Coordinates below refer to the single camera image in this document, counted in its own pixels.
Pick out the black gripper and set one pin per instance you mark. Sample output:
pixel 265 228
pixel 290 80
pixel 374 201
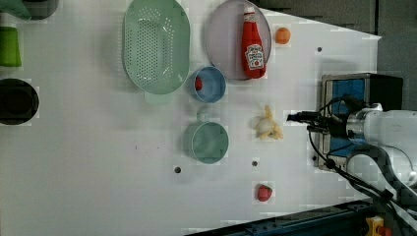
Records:
pixel 334 125

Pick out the peeled yellow banana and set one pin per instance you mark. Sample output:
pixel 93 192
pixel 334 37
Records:
pixel 267 127

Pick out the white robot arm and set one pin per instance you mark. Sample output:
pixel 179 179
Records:
pixel 382 159

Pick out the green mug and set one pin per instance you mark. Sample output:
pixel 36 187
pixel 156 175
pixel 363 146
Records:
pixel 205 141

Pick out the black toaster oven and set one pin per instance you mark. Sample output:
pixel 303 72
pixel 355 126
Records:
pixel 345 99

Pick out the red strawberry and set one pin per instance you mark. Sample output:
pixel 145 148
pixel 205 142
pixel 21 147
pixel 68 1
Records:
pixel 264 193

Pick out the red ketchup bottle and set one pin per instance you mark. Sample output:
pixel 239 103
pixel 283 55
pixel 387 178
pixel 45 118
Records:
pixel 252 52

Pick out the orange fruit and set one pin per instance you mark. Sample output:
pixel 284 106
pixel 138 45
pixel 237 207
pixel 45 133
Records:
pixel 282 36

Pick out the blue bowl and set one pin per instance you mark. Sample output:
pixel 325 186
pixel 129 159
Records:
pixel 214 85

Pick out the small red fruit in bowl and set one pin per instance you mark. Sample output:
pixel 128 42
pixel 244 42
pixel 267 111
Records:
pixel 198 83

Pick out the grey round plate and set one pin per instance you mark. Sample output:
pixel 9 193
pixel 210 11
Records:
pixel 224 36

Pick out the green colander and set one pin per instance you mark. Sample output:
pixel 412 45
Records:
pixel 156 47

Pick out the large black cup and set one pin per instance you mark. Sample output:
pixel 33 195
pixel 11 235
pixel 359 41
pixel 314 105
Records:
pixel 19 102

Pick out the green cup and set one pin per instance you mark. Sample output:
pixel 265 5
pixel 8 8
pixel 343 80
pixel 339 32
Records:
pixel 10 55

